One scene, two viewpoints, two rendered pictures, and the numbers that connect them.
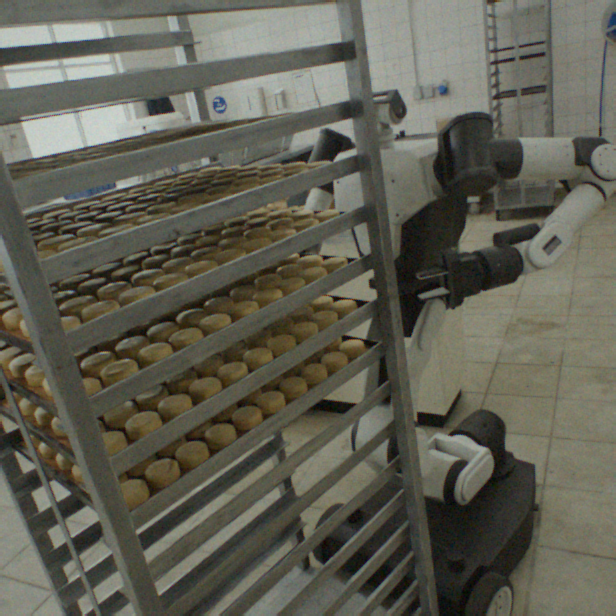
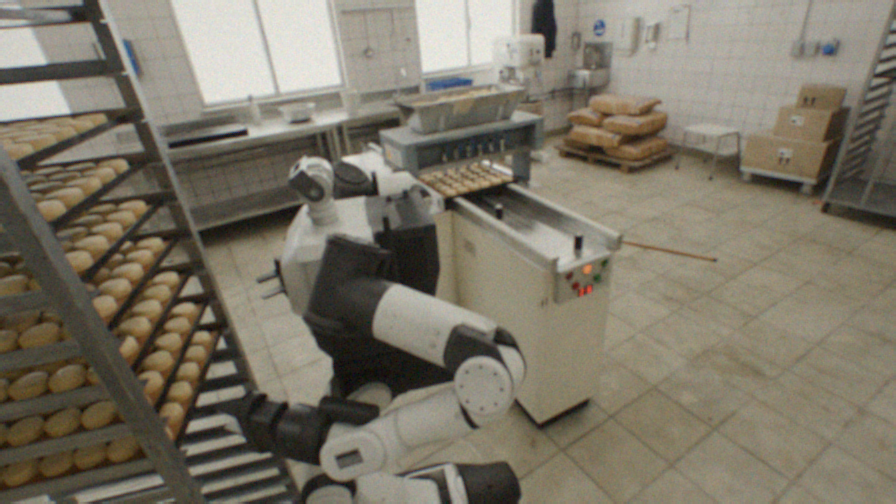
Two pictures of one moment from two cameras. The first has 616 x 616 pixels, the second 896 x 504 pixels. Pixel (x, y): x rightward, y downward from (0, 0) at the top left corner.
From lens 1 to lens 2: 126 cm
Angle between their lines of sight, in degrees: 29
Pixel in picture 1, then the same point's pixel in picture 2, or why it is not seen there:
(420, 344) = not seen: hidden behind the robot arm
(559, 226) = (367, 441)
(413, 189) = (296, 292)
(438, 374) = (538, 389)
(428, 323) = not seen: hidden behind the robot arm
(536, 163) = (390, 338)
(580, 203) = (429, 418)
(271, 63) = not seen: outside the picture
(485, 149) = (329, 294)
